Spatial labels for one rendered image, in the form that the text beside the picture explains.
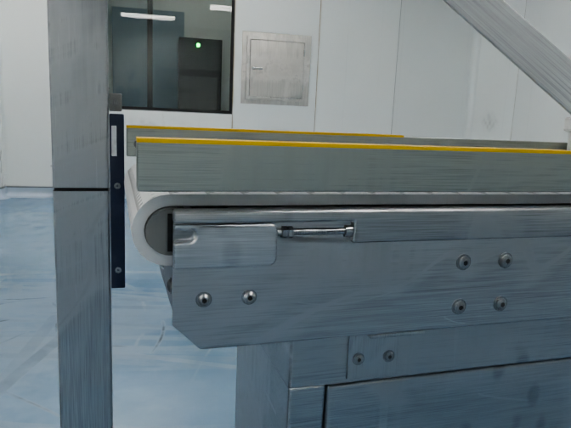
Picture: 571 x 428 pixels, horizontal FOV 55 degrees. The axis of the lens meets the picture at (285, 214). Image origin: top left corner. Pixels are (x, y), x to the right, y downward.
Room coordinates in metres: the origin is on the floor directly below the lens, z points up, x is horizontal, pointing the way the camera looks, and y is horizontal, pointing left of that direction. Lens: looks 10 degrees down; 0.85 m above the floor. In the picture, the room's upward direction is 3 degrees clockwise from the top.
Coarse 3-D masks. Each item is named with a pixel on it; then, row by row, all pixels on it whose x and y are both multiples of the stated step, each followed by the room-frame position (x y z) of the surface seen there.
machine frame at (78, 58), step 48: (48, 0) 0.59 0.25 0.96; (96, 0) 0.61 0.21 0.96; (48, 48) 0.59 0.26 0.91; (96, 48) 0.60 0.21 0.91; (96, 96) 0.60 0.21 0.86; (96, 144) 0.60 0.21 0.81; (96, 192) 0.60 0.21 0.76; (96, 240) 0.60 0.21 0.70; (96, 288) 0.60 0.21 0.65; (96, 336) 0.60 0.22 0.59; (96, 384) 0.60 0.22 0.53
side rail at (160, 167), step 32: (160, 160) 0.34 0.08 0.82; (192, 160) 0.35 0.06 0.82; (224, 160) 0.36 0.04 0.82; (256, 160) 0.36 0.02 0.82; (288, 160) 0.37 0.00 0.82; (320, 160) 0.38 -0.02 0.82; (352, 160) 0.39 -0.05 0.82; (384, 160) 0.39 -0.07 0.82; (416, 160) 0.40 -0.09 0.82; (448, 160) 0.41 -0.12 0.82; (480, 160) 0.42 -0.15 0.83; (512, 160) 0.43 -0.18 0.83; (544, 160) 0.44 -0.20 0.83
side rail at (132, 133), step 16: (128, 128) 0.60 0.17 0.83; (144, 128) 0.60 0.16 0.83; (128, 144) 0.60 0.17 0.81; (416, 144) 0.71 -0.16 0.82; (432, 144) 0.72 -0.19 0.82; (448, 144) 0.72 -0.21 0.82; (464, 144) 0.73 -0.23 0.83; (480, 144) 0.74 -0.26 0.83; (496, 144) 0.75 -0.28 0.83; (512, 144) 0.75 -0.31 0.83; (528, 144) 0.76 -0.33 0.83; (544, 144) 0.77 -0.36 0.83; (560, 144) 0.78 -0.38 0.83
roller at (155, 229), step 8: (160, 208) 0.36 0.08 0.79; (168, 208) 0.36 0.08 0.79; (176, 208) 0.36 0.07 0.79; (152, 216) 0.36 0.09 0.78; (160, 216) 0.36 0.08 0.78; (168, 216) 0.36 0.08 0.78; (152, 224) 0.35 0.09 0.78; (160, 224) 0.36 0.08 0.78; (168, 224) 0.36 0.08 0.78; (144, 232) 0.36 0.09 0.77; (152, 232) 0.35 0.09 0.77; (160, 232) 0.36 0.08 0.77; (168, 232) 0.36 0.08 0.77; (152, 240) 0.35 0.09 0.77; (160, 240) 0.36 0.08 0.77; (168, 240) 0.36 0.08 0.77; (152, 248) 0.35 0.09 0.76; (160, 248) 0.36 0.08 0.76; (168, 248) 0.36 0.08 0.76
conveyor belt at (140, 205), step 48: (144, 192) 0.40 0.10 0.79; (192, 192) 0.38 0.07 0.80; (240, 192) 0.39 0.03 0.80; (288, 192) 0.40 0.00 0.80; (336, 192) 0.41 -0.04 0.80; (384, 192) 0.42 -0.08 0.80; (432, 192) 0.44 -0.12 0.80; (480, 192) 0.45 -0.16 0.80; (528, 192) 0.47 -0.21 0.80; (144, 240) 0.36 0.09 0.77
